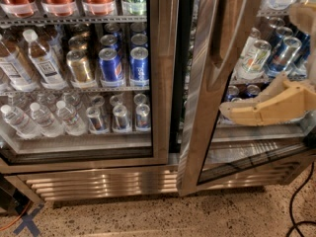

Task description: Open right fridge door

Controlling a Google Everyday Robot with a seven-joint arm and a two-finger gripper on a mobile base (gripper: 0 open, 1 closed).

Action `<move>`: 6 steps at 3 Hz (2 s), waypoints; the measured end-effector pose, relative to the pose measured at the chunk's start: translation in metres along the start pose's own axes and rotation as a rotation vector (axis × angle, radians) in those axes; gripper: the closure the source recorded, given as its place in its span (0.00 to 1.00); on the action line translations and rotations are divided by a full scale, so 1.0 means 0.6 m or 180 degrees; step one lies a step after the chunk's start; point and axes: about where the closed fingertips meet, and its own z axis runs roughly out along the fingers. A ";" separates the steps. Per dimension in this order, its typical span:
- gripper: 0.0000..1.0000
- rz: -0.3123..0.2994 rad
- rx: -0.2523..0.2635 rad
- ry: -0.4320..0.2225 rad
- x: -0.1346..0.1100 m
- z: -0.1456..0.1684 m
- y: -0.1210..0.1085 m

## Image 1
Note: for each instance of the blue pepsi can front right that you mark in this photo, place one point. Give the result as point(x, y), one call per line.
point(139, 67)

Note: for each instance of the white 7up can right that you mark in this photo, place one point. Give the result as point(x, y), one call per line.
point(252, 65)

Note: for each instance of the water bottle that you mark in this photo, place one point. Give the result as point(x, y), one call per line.
point(20, 121)
point(72, 118)
point(48, 124)

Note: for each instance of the blue pepsi can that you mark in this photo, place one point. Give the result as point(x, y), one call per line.
point(139, 67)
point(110, 65)

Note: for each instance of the gold soda can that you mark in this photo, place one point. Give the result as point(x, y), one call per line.
point(82, 71)

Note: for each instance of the blue pepsi can front left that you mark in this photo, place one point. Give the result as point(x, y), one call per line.
point(110, 65)

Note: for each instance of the fridge glass door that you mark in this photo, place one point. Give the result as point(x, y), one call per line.
point(156, 31)
point(214, 146)

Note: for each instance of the water bottle right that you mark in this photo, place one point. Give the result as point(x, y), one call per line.
point(72, 118)

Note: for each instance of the water bottle left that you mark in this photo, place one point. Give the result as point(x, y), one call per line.
point(20, 121)

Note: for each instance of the tea bottle far left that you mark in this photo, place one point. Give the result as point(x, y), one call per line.
point(15, 64)

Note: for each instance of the red bottle left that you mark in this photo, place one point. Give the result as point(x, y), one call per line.
point(19, 8)

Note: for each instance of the small energy can middle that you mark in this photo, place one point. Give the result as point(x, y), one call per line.
point(121, 116)

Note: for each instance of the small energy can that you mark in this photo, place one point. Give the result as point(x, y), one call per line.
point(143, 117)
point(121, 116)
point(96, 121)

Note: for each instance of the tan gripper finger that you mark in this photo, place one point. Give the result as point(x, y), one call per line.
point(304, 17)
point(282, 101)

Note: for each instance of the steel fridge bottom grille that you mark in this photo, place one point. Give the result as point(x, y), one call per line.
point(113, 183)

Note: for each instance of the small energy can left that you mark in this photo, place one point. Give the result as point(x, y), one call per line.
point(96, 121)

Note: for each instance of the tea bottle white cap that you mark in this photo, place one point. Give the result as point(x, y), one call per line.
point(45, 61)

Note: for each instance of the water bottle middle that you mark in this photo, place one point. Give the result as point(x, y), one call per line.
point(48, 124)

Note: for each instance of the small energy can right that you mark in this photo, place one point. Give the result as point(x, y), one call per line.
point(143, 117)

